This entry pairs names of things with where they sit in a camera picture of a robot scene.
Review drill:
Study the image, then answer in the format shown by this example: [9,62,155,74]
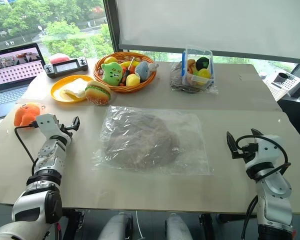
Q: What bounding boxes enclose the grey rounded shape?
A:
[164,212,195,240]
[97,212,134,240]

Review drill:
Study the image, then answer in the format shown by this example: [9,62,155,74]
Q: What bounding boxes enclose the red white plush toy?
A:
[47,52,71,65]

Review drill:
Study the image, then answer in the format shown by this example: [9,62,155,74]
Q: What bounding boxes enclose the orange plush toy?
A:
[13,102,47,132]

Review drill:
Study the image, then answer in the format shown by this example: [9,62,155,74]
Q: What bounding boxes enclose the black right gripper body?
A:
[236,142,258,164]

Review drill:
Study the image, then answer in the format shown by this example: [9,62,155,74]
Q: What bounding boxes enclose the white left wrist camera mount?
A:
[35,112,63,141]

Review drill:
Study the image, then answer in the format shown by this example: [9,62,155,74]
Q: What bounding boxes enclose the orange woven basket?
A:
[93,51,157,94]

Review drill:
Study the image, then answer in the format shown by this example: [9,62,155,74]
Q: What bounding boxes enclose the yellow plastic plate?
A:
[50,74,95,104]

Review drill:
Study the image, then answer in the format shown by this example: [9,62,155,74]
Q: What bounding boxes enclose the black table leg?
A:
[61,208,86,240]
[198,213,216,240]

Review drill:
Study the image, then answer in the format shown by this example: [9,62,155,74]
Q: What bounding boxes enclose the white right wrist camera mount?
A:
[244,134,286,171]

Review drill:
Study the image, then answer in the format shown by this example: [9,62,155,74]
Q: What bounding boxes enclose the yellow toy pepper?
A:
[195,68,212,80]

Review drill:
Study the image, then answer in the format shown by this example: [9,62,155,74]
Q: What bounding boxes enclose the black remote controller with screen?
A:
[43,56,89,79]

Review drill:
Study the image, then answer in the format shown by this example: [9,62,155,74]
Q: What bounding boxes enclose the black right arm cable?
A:
[235,134,292,177]

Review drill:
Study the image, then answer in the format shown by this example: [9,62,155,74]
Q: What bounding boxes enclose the black cup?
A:
[275,72,290,85]

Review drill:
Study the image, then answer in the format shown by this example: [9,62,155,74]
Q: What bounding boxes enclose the clear container with blue latch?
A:
[181,44,215,87]

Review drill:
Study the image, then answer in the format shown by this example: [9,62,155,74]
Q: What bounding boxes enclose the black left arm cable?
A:
[14,121,40,175]

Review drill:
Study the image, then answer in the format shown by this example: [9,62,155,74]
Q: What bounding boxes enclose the black green toy vegetable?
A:
[195,56,211,71]

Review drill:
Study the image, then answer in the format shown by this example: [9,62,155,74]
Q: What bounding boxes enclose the plush toy burger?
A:
[84,80,113,106]

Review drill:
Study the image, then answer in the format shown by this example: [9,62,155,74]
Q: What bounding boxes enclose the orange toy bread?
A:
[187,59,197,75]

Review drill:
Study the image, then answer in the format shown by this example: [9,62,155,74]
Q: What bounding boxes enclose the yellow toy fruit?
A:
[125,73,141,87]

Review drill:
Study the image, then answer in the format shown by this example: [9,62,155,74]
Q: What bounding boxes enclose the dark window frame post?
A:
[102,0,122,55]

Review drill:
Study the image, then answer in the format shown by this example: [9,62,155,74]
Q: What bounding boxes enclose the white roll-down screen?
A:
[116,0,300,61]

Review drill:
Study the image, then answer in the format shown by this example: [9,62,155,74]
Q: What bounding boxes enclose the yellow toy banana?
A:
[119,61,141,69]

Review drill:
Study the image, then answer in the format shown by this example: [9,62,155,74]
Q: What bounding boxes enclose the green plush toy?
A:
[100,62,124,85]

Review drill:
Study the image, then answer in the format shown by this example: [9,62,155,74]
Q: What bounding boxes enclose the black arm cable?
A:
[235,134,292,177]
[14,121,40,175]

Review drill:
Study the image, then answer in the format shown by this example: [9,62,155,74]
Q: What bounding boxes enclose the white desk organizer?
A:
[263,72,300,102]

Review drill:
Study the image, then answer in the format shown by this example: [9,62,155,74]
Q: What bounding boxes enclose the open laptop computer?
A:
[0,42,47,122]

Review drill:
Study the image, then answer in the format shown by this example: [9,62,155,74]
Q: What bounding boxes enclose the white toy bread slice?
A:
[63,77,91,99]

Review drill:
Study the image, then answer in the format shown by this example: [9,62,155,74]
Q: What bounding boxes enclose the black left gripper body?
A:
[57,123,75,139]

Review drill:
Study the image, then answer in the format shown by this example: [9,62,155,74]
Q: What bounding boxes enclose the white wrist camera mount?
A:
[244,134,286,171]
[35,112,63,141]

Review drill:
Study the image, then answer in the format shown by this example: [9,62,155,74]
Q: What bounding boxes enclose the clear plastic bag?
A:
[91,105,215,177]

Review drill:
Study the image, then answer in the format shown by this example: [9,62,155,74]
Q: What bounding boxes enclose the blue grey plush toy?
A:
[134,60,160,82]

